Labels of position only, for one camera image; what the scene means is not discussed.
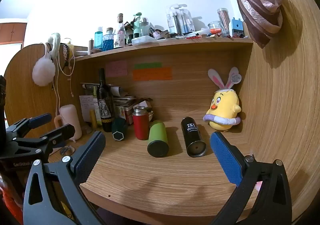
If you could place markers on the pink sticky note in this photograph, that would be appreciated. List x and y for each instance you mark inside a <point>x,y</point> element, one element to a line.
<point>116,69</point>

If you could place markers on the clear corked bottle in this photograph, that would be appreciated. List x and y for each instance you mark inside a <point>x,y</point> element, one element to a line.
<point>120,32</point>

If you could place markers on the dark green hexagonal cup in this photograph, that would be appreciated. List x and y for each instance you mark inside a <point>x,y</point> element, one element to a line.
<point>119,128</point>

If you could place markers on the clear glass bottle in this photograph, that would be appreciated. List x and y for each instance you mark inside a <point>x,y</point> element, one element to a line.
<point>144,27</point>

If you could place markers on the black cup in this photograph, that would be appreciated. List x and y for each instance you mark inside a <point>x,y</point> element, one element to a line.
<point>191,132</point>

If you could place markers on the white plastic tray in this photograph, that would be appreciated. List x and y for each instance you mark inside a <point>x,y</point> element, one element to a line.
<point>142,40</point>

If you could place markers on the wooden desk hutch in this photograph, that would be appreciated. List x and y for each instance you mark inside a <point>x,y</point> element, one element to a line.
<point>275,90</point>

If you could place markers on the yellow headband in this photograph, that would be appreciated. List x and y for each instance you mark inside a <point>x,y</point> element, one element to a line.
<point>70,51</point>

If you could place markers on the pink nail polish bottle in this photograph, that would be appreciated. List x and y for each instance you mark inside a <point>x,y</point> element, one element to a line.
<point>157,34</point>

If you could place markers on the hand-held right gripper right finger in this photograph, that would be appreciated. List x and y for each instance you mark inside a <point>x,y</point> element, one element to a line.
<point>225,157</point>

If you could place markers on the dark wine bottle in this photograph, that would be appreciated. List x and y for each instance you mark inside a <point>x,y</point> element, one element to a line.
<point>103,95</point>

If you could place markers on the green pump bottle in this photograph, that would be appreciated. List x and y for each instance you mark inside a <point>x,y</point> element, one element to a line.
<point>136,26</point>

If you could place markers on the pink mug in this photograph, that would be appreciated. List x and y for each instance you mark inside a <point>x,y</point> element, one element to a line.
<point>71,120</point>

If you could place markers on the pink curtain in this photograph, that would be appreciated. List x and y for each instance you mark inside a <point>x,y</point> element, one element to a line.
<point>257,7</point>

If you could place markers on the yellow chick plush toy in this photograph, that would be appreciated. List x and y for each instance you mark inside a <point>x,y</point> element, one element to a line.
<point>223,108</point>

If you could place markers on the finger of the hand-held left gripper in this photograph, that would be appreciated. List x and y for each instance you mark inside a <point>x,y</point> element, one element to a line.
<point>40,118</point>
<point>62,131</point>

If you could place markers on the orange capped marker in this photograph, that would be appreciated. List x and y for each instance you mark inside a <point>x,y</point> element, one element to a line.
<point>212,31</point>

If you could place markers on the pen blister packs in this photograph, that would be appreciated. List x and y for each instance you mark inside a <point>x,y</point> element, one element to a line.
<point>178,20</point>

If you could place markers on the pile of papers and boxes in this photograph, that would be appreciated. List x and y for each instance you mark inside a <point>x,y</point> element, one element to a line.
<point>125,102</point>

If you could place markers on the orange sticky note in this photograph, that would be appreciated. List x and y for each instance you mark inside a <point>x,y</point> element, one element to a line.
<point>152,74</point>

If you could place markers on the clear glass jar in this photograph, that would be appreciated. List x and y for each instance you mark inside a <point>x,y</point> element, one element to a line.
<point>215,26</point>

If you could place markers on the yellow tube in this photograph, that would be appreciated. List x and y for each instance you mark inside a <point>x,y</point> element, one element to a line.
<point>93,120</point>

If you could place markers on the blue beads jar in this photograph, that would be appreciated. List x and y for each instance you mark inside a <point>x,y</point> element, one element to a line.
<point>108,41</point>

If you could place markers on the white fluffy headband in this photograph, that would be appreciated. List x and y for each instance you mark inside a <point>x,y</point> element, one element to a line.
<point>43,71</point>

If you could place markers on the blue liquid bottle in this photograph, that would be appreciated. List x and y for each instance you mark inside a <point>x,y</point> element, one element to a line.
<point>98,39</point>

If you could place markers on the red thermos cup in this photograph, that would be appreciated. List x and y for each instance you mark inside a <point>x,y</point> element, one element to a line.
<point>141,126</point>

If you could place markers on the tall clear tube jar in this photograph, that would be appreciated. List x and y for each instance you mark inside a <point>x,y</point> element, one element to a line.
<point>223,20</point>

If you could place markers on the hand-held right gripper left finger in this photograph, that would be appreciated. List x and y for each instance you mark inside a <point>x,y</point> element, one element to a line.
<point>90,156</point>

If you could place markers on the black cylinder container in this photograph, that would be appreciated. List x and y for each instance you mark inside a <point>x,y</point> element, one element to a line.
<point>91,46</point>

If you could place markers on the wooden cabinet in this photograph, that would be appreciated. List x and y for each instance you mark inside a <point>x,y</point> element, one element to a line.
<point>12,32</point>

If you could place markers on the green sticky note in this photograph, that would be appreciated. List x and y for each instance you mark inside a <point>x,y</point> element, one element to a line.
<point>147,65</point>

